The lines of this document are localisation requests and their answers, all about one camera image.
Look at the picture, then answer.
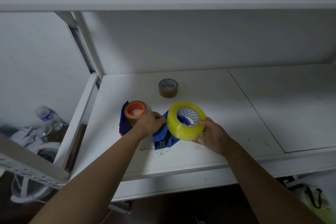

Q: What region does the person's left hand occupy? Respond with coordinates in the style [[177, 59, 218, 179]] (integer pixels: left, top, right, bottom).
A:
[[135, 111, 167, 138]]

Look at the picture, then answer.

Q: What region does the green yellow bag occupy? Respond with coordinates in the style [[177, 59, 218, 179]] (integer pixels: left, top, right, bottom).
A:
[[290, 184, 333, 224]]

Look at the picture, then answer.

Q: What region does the white metal shelf rack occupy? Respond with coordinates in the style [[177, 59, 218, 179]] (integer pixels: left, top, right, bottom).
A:
[[0, 0, 336, 203]]

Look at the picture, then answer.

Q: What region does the clear glass jar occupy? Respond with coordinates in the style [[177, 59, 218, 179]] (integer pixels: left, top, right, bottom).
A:
[[35, 124, 54, 141]]

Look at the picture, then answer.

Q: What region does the white crumpled cloth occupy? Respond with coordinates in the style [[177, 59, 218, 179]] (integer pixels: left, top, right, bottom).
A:
[[10, 126, 44, 151]]

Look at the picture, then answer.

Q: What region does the person's right forearm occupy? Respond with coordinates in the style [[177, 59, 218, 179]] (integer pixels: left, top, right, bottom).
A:
[[223, 140, 327, 224]]

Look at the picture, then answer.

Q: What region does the person's left forearm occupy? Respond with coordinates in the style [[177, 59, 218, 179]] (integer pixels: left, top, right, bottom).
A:
[[29, 125, 147, 224]]

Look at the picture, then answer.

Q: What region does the yellow tape roll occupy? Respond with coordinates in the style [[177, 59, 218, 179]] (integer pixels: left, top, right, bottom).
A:
[[167, 101, 207, 142]]

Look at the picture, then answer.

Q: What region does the orange and blue tape dispenser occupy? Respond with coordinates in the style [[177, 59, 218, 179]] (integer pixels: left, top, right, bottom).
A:
[[119, 101, 146, 138]]

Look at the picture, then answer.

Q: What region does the clear plastic water bottle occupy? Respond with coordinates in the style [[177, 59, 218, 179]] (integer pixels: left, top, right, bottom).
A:
[[36, 105, 64, 130]]

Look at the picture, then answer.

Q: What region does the large brown tape roll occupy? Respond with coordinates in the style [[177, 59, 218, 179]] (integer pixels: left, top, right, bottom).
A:
[[124, 100, 148, 127]]

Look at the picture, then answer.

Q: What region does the person's right hand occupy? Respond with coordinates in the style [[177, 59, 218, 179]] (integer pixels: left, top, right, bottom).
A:
[[193, 117, 232, 156]]

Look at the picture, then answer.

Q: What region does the small brown tape roll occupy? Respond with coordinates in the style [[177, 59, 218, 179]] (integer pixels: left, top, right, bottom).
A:
[[158, 78, 179, 99]]

